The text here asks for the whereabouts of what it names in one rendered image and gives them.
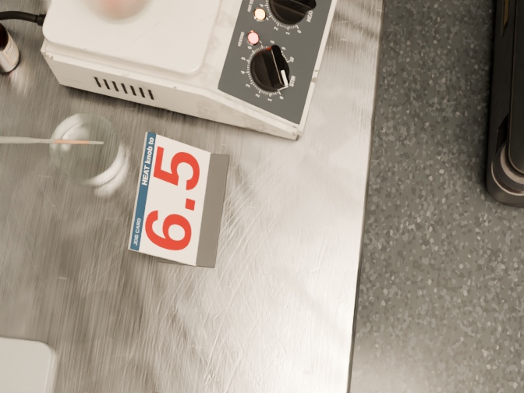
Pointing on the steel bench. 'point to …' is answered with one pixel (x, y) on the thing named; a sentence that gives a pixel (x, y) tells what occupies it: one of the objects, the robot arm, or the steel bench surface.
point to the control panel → (303, 77)
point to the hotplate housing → (121, 69)
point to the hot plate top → (139, 33)
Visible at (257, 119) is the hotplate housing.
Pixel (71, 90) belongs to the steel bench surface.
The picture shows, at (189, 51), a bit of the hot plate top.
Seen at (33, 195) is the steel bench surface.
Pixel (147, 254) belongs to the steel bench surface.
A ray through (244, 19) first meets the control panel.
